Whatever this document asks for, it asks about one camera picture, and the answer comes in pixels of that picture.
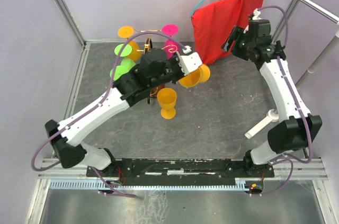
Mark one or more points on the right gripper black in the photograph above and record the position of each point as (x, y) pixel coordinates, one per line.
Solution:
(237, 33)

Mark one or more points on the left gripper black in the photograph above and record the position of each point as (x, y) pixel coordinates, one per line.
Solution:
(176, 60)

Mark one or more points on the magenta wine glass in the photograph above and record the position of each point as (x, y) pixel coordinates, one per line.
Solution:
(170, 46)

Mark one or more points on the metal clothes rail stand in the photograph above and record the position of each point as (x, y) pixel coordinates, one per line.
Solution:
(312, 54)

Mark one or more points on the red cloth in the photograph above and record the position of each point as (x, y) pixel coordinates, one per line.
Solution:
(213, 24)

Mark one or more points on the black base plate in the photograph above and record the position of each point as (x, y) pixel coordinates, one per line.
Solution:
(184, 172)

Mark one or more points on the orange wine glass front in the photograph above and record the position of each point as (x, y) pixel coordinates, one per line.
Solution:
(201, 75)

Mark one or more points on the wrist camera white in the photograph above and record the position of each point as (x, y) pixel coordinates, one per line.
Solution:
(189, 61)
(256, 15)

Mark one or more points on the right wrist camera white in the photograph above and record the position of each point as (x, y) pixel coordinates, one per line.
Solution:
(256, 15)

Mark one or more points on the green wine glass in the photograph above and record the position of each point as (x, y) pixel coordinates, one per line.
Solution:
(126, 62)
(119, 70)

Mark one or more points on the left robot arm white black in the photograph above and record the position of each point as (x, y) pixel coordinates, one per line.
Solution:
(67, 136)

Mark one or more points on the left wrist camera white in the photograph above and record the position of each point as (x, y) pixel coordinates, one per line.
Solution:
(189, 61)

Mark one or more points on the orange wine glass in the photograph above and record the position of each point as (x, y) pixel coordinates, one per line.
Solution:
(167, 99)
(201, 75)
(126, 32)

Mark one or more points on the gold wine glass rack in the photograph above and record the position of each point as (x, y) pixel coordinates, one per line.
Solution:
(153, 71)

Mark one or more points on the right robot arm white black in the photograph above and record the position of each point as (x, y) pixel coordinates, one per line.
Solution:
(297, 127)

